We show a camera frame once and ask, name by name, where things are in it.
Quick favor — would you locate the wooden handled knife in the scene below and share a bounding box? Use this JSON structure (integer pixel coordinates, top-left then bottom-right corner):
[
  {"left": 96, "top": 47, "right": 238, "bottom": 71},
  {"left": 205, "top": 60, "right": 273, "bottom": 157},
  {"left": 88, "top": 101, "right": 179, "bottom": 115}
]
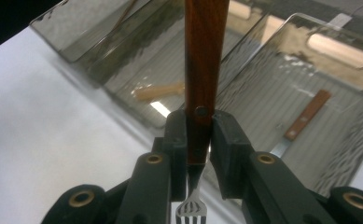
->
[{"left": 269, "top": 89, "right": 332, "bottom": 158}]

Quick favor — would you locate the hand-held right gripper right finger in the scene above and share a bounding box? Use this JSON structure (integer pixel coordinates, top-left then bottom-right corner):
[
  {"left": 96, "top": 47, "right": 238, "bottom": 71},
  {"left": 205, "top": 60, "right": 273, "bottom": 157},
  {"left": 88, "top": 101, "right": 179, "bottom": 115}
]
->
[{"left": 209, "top": 109, "right": 336, "bottom": 224}]

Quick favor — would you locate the white table sheet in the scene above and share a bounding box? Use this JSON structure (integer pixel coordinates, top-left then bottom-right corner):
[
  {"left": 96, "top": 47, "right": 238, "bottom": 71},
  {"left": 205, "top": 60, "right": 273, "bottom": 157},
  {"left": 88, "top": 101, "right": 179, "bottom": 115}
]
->
[{"left": 0, "top": 26, "right": 363, "bottom": 224}]

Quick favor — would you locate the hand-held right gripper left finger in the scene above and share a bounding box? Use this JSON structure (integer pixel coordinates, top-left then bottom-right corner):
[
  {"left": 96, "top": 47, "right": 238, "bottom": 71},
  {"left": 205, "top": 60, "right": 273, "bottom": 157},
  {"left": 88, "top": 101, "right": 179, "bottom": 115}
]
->
[{"left": 117, "top": 108, "right": 188, "bottom": 224}]

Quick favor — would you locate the wooden handled fork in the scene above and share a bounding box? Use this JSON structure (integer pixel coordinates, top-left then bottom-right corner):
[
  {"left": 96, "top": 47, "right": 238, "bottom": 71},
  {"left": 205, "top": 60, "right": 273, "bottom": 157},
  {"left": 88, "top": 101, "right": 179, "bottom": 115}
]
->
[{"left": 175, "top": 0, "right": 230, "bottom": 224}]

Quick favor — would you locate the dark brown chopstick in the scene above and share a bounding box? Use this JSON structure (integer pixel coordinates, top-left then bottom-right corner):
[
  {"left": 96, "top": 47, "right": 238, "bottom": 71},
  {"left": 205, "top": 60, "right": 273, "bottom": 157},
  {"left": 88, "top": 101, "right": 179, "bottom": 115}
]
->
[{"left": 108, "top": 0, "right": 138, "bottom": 35}]

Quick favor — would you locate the translucent amber plastic spoon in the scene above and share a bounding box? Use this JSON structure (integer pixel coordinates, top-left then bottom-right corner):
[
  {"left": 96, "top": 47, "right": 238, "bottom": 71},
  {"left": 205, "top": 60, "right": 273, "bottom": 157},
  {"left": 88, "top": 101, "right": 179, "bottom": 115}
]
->
[{"left": 132, "top": 81, "right": 186, "bottom": 102}]

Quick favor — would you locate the white power strip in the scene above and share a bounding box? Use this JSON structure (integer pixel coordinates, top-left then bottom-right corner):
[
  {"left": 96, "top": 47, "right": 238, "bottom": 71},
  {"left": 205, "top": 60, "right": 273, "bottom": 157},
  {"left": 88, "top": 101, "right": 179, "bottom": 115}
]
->
[{"left": 327, "top": 12, "right": 356, "bottom": 31}]

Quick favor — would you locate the transparent grey plastic bin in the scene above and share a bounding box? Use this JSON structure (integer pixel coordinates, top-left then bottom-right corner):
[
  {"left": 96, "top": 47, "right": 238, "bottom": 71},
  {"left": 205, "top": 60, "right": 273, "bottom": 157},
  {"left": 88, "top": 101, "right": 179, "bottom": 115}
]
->
[
  {"left": 76, "top": 0, "right": 273, "bottom": 130},
  {"left": 29, "top": 0, "right": 159, "bottom": 63},
  {"left": 201, "top": 12, "right": 363, "bottom": 200}
]

